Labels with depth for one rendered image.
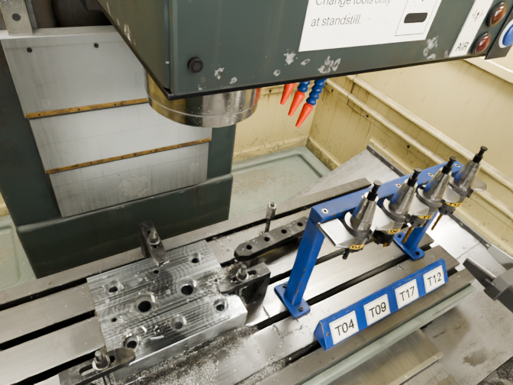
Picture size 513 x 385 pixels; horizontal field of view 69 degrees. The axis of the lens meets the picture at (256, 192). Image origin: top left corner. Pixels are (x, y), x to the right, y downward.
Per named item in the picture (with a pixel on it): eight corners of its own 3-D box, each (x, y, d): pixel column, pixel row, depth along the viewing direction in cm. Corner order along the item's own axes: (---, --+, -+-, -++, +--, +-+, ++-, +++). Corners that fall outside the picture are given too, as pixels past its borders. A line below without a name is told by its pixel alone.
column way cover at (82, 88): (211, 183, 127) (221, 27, 93) (58, 222, 106) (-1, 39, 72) (205, 175, 130) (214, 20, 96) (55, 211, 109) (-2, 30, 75)
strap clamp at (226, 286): (265, 297, 97) (274, 260, 87) (219, 317, 91) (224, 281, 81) (259, 286, 99) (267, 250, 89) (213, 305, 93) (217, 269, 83)
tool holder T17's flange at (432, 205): (422, 189, 90) (427, 182, 88) (445, 204, 87) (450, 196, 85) (408, 199, 86) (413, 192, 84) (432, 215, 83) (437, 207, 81)
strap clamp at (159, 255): (169, 283, 96) (168, 244, 86) (156, 287, 95) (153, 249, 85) (153, 246, 104) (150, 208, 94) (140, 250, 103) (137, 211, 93)
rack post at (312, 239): (311, 311, 95) (343, 233, 76) (294, 319, 93) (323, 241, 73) (289, 281, 101) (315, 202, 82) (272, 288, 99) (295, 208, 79)
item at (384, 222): (398, 227, 77) (399, 224, 77) (379, 234, 75) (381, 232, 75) (375, 205, 82) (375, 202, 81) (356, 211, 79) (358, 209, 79)
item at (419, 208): (432, 213, 82) (433, 210, 82) (416, 219, 80) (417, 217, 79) (408, 193, 87) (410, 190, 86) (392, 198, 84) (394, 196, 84)
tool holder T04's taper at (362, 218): (362, 211, 77) (373, 187, 73) (375, 227, 74) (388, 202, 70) (345, 216, 75) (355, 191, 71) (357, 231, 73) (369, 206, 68)
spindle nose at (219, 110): (235, 72, 62) (243, -8, 54) (277, 123, 51) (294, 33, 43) (135, 77, 56) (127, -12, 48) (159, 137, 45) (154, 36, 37)
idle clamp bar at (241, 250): (310, 239, 114) (315, 225, 109) (239, 274, 101) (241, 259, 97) (300, 229, 117) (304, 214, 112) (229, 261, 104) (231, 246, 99)
